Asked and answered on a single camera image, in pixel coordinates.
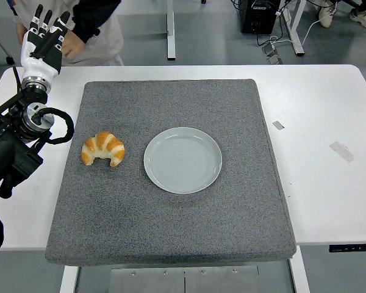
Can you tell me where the black table control panel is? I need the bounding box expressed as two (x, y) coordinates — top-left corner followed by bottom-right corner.
(328, 243), (366, 253)

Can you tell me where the round grey plate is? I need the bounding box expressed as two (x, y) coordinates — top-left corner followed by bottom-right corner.
(143, 126), (223, 195)

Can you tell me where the large clear tape piece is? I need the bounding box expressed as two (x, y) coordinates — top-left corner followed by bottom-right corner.
(329, 140), (354, 163)

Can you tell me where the grey pole with caster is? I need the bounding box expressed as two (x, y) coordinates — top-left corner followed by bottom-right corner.
(0, 26), (15, 65)

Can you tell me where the person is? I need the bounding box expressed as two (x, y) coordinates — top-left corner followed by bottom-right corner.
(10, 0), (125, 67)

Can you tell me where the grey metal plate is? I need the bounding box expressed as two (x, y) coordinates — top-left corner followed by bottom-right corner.
(110, 265), (260, 293)

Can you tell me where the person's beige shoe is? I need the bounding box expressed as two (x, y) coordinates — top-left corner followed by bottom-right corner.
(350, 8), (366, 31)
(318, 0), (336, 28)

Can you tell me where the person's hand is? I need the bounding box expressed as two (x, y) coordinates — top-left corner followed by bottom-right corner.
(62, 27), (87, 59)
(16, 23), (27, 46)

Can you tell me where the black equipment box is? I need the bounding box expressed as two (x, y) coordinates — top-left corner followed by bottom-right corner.
(240, 0), (281, 35)

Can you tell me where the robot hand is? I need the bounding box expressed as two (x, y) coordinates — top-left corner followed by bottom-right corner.
(20, 4), (71, 82)

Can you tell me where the white angled table leg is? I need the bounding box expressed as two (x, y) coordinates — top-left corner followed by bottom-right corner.
(280, 0), (306, 56)

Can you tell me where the white cable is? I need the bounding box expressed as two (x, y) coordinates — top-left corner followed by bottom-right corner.
(268, 12), (333, 46)

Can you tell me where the grey felt mat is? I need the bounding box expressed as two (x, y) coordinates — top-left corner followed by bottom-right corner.
(45, 78), (297, 266)

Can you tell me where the black cable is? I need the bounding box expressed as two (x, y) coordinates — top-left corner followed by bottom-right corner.
(255, 29), (293, 47)

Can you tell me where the white table support leg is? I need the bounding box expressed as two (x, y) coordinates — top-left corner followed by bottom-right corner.
(59, 265), (80, 293)
(288, 258), (311, 293)

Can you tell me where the golden croissant bread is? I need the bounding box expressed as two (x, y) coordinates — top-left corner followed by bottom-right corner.
(81, 131), (126, 167)

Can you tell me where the white straight table leg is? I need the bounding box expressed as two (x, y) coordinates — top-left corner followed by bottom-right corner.
(166, 0), (176, 60)

